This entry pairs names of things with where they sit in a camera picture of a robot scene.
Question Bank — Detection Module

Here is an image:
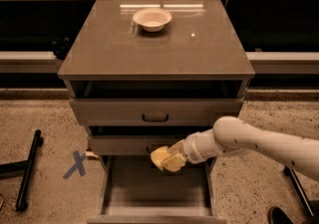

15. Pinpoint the yellow sponge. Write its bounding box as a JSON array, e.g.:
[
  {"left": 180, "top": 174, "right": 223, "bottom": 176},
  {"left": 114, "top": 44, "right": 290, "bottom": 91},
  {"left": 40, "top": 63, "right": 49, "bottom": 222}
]
[{"left": 151, "top": 146, "right": 169, "bottom": 170}]

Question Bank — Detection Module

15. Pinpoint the grey middle drawer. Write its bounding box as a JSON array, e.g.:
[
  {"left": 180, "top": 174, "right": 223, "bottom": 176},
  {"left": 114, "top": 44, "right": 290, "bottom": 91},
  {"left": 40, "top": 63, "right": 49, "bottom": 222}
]
[{"left": 87, "top": 134, "right": 228, "bottom": 156}]

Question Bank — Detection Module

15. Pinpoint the white bowl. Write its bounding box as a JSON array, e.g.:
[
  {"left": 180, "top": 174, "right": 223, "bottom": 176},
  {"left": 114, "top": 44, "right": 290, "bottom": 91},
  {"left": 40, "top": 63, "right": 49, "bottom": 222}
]
[{"left": 133, "top": 8, "right": 172, "bottom": 32}]

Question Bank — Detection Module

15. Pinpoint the black clamp on rail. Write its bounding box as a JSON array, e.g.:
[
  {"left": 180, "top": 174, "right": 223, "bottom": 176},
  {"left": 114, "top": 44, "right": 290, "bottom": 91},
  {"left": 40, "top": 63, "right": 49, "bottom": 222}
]
[{"left": 52, "top": 38, "right": 70, "bottom": 60}]

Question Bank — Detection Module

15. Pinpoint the black stand leg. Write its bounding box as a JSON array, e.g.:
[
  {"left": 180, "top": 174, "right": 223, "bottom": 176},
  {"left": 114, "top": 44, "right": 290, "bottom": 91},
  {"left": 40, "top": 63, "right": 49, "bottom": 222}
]
[
  {"left": 284, "top": 166, "right": 314, "bottom": 218},
  {"left": 0, "top": 129, "right": 43, "bottom": 212}
]

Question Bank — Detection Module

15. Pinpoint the grey bottom drawer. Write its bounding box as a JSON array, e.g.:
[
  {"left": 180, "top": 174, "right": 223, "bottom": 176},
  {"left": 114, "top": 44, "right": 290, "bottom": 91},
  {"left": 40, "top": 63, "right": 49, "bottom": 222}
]
[{"left": 87, "top": 155, "right": 227, "bottom": 224}]

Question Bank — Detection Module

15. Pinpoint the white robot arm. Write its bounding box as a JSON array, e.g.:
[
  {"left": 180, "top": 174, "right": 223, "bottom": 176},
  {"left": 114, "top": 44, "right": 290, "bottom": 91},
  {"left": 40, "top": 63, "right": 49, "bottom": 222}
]
[{"left": 160, "top": 116, "right": 319, "bottom": 181}]

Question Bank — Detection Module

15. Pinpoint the grey drawer cabinet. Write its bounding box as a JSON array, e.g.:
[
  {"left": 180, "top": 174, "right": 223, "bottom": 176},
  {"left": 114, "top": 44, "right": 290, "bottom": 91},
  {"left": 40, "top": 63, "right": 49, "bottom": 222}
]
[{"left": 58, "top": 0, "right": 256, "bottom": 224}]

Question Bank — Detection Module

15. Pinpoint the grey top drawer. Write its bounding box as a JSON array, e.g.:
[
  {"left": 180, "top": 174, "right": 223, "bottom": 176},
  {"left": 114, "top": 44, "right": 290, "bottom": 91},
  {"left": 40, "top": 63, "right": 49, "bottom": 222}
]
[{"left": 70, "top": 99, "right": 243, "bottom": 126}]

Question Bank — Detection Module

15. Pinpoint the black stand leg right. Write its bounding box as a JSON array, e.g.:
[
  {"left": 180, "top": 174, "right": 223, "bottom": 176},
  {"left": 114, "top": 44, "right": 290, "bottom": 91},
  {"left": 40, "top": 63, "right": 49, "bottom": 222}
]
[{"left": 284, "top": 166, "right": 314, "bottom": 218}]

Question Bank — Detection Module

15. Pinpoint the black stand leg left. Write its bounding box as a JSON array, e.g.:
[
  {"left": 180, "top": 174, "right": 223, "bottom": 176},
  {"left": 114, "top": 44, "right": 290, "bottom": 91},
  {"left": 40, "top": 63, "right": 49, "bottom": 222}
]
[{"left": 0, "top": 129, "right": 43, "bottom": 212}]

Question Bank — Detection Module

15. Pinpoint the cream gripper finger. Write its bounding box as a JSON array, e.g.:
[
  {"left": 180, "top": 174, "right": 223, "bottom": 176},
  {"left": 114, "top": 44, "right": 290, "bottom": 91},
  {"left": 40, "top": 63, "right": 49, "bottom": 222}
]
[{"left": 162, "top": 155, "right": 185, "bottom": 172}]

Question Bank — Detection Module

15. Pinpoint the blue tape cross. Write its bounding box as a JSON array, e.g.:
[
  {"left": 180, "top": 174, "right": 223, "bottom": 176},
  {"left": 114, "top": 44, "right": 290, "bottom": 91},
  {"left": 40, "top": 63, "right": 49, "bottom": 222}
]
[{"left": 63, "top": 150, "right": 87, "bottom": 179}]

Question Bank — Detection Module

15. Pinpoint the black shoe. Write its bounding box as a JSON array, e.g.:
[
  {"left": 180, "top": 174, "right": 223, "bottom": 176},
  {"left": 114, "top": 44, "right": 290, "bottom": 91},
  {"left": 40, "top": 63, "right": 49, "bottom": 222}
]
[{"left": 267, "top": 207, "right": 293, "bottom": 224}]

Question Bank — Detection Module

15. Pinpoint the grey drawer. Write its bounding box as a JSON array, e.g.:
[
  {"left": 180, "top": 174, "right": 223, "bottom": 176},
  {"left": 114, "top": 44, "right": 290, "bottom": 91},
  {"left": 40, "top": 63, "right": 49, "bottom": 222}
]
[
  {"left": 87, "top": 134, "right": 228, "bottom": 156},
  {"left": 87, "top": 155, "right": 227, "bottom": 224},
  {"left": 70, "top": 99, "right": 243, "bottom": 126}
]

